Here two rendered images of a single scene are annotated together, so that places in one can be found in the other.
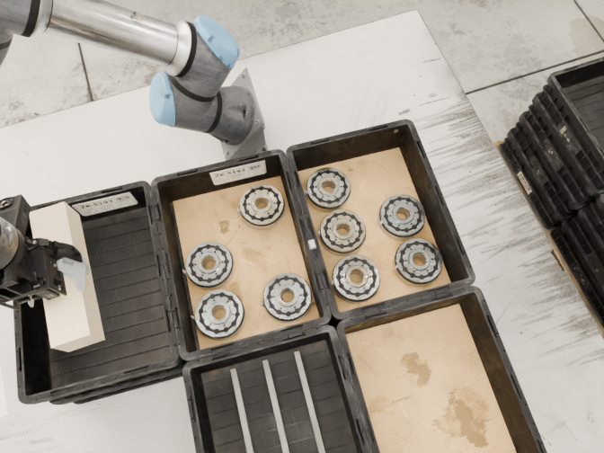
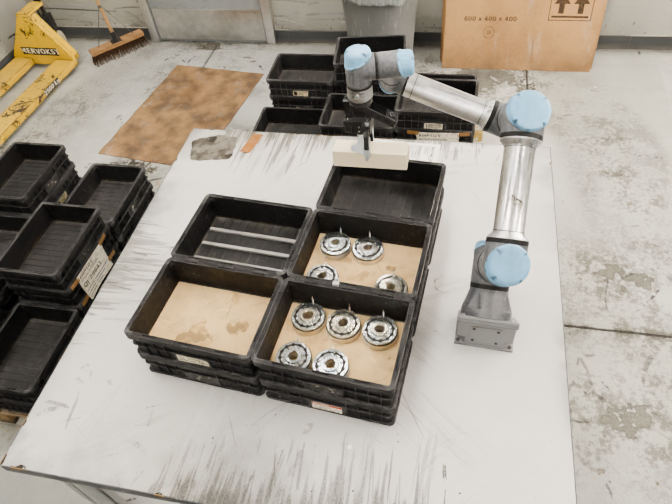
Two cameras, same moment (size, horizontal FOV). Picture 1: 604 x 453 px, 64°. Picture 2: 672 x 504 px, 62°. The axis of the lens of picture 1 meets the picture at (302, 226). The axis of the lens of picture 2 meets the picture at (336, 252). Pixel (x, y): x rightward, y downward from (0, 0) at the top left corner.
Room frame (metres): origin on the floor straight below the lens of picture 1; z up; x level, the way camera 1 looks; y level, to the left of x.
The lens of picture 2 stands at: (0.92, -0.85, 2.25)
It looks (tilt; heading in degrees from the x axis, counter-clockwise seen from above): 49 degrees down; 126
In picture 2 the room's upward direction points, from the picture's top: 8 degrees counter-clockwise
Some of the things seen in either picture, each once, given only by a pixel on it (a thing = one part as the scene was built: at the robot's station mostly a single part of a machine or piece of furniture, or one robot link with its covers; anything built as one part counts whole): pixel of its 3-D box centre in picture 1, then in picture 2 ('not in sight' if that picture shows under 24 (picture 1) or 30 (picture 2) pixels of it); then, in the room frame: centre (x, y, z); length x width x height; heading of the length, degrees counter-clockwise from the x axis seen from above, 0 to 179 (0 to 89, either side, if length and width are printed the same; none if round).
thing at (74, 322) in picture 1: (66, 275); (370, 154); (0.22, 0.40, 1.08); 0.24 x 0.06 x 0.06; 19
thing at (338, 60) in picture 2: not in sight; (371, 85); (-0.50, 1.71, 0.37); 0.42 x 0.34 x 0.46; 19
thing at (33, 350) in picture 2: not in sight; (36, 358); (-0.95, -0.51, 0.26); 0.40 x 0.30 x 0.23; 109
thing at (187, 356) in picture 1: (236, 247); (361, 251); (0.32, 0.13, 0.92); 0.40 x 0.30 x 0.02; 14
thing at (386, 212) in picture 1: (403, 214); (330, 364); (0.41, -0.23, 0.86); 0.10 x 0.10 x 0.01
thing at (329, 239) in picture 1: (342, 230); (343, 323); (0.37, -0.09, 0.86); 0.10 x 0.10 x 0.01
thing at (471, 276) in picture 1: (375, 213); (335, 331); (0.39, -0.16, 0.92); 0.40 x 0.30 x 0.02; 14
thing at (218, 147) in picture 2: not in sight; (212, 146); (-0.68, 0.55, 0.71); 0.22 x 0.19 x 0.01; 19
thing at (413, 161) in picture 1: (371, 222); (336, 341); (0.39, -0.16, 0.87); 0.40 x 0.30 x 0.11; 14
